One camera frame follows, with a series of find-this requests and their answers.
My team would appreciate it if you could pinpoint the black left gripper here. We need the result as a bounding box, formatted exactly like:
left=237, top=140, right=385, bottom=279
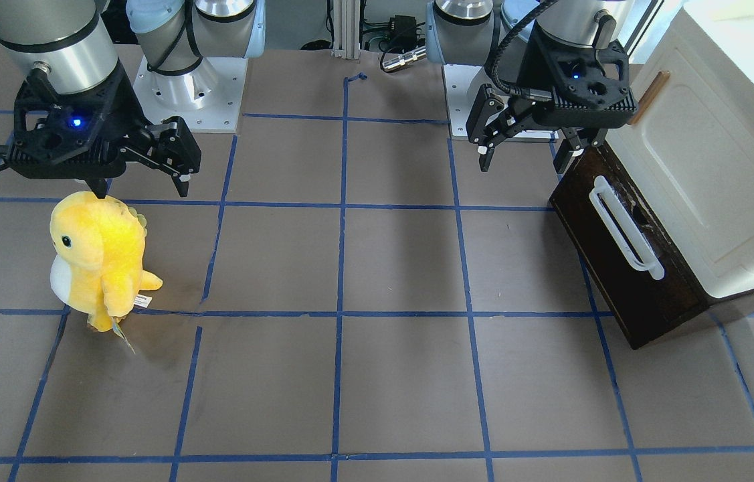
left=466, top=17, right=638, bottom=175

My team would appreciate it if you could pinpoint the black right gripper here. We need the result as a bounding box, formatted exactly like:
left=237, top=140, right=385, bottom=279
left=5, top=64, right=202, bottom=200

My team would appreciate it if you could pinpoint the dark wooden drawer white handle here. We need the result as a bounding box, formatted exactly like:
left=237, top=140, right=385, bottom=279
left=549, top=144, right=709, bottom=350

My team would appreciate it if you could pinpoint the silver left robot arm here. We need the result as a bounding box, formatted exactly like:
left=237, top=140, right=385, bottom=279
left=425, top=1, right=638, bottom=174

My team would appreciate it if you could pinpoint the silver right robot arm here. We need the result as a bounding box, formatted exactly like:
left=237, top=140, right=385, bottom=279
left=0, top=1, right=266, bottom=198

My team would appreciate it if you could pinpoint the yellow plush dinosaur toy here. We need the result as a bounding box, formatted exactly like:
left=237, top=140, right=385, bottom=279
left=49, top=191, right=163, bottom=341

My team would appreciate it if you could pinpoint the black power adapter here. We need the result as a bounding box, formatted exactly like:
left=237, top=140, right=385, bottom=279
left=388, top=15, right=417, bottom=46

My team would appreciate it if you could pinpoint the cream plastic cabinet box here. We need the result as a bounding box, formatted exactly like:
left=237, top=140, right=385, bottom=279
left=608, top=1, right=754, bottom=298

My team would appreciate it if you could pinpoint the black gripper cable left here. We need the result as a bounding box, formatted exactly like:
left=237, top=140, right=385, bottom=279
left=489, top=0, right=558, bottom=101

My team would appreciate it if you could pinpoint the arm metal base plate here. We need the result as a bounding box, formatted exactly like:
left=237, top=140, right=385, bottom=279
left=133, top=58, right=249, bottom=133
left=442, top=64, right=558, bottom=141

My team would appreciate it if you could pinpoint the silver cable connector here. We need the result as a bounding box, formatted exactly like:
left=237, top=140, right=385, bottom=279
left=380, top=46, right=428, bottom=74

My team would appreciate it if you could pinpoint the aluminium frame post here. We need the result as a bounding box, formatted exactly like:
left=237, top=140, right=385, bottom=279
left=331, top=0, right=362, bottom=62

